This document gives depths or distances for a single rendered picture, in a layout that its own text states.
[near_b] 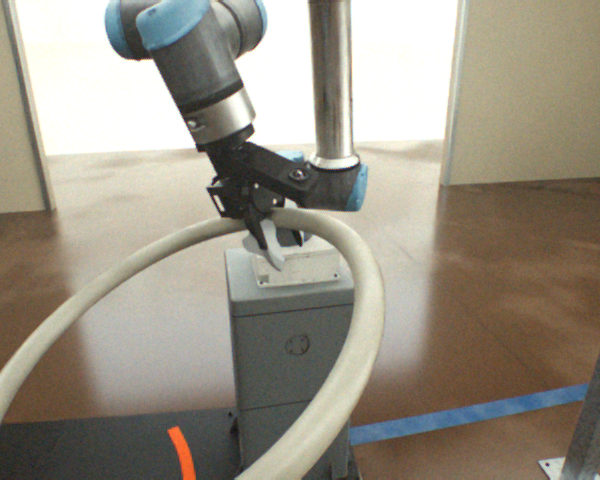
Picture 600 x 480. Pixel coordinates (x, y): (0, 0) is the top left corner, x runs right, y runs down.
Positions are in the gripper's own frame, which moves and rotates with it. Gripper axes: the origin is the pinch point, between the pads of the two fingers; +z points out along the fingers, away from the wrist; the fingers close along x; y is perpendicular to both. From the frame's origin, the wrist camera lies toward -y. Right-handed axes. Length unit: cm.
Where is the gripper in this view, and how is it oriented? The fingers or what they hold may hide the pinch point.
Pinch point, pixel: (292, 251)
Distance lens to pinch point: 66.6
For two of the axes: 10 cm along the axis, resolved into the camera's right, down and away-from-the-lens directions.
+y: -8.0, -0.4, 6.0
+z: 3.4, 8.0, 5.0
